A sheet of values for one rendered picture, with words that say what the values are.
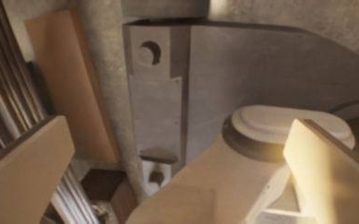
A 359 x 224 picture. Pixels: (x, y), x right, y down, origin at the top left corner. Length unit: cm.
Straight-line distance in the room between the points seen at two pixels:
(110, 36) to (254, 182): 58
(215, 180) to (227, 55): 26
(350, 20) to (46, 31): 88
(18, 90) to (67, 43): 21
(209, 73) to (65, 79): 52
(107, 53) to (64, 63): 15
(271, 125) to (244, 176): 10
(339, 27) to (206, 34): 38
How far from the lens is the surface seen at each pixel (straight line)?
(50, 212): 114
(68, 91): 82
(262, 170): 34
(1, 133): 86
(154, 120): 52
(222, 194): 29
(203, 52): 46
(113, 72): 74
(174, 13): 44
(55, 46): 79
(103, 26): 72
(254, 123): 36
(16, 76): 65
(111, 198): 90
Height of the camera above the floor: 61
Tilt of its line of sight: 59 degrees down
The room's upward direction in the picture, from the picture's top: 157 degrees counter-clockwise
